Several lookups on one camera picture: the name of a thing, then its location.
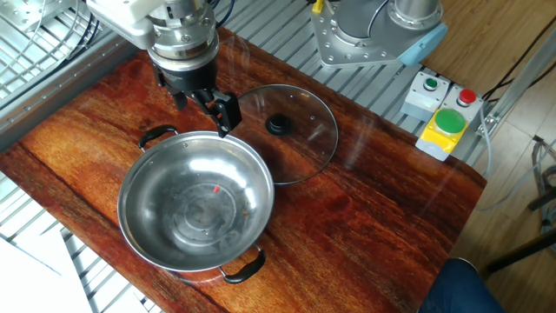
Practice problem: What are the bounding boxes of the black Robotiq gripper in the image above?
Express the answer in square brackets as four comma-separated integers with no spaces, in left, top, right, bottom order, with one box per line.
[149,51,243,139]

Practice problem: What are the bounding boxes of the glass lid with black knob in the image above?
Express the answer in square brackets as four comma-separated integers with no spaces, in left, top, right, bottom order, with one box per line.
[236,83,340,186]

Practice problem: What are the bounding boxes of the steel pot with black handles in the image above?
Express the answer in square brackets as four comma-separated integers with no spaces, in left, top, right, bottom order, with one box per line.
[116,124,275,285]

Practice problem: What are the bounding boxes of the aluminium table edge bar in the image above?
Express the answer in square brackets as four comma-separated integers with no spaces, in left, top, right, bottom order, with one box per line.
[0,32,140,153]

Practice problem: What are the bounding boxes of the perforated aluminium plate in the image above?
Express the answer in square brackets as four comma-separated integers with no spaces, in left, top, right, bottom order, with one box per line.
[0,0,75,32]

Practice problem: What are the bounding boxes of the grey box with green button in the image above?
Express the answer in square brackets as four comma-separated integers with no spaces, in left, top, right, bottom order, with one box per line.
[400,71,451,123]

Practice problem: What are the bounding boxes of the yellow box with green button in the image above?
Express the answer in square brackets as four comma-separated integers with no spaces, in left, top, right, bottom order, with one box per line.
[415,108,468,162]

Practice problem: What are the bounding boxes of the white paper sheet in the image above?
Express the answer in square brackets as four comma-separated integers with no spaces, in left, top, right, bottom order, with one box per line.
[0,221,95,313]

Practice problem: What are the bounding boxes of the grey box with red button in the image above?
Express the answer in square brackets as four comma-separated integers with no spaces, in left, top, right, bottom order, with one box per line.
[440,84,484,127]

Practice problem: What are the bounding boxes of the dark stool leg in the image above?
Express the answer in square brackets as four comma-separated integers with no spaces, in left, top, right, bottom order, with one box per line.
[484,228,556,275]

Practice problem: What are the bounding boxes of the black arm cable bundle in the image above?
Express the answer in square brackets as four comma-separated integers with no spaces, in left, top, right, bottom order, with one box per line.
[208,0,236,28]

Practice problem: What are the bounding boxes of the white wrist mount box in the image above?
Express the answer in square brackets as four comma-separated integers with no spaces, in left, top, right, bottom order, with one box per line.
[85,0,169,51]

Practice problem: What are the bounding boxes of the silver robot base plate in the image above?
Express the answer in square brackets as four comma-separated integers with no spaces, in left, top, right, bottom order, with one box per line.
[310,3,412,69]

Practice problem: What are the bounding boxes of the grey cable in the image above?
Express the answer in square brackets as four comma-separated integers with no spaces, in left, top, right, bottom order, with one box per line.
[475,108,556,214]

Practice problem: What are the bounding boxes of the aluminium profile rail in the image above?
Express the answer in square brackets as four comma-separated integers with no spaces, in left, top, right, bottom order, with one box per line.
[476,28,556,138]

